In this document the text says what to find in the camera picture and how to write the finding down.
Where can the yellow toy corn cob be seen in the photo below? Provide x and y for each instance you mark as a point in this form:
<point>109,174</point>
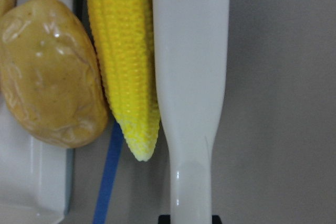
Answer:
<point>123,36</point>

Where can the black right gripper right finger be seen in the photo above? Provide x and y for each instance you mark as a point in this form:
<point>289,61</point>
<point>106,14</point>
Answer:
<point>216,219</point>

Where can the beige plastic dustpan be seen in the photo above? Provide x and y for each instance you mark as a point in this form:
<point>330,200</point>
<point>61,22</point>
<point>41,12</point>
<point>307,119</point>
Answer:
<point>35,176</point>

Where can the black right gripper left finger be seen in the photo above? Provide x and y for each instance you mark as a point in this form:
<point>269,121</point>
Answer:
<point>164,219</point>

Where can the brown toy potato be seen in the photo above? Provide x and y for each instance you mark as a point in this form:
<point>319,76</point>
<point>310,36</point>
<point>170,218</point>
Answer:
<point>49,74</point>

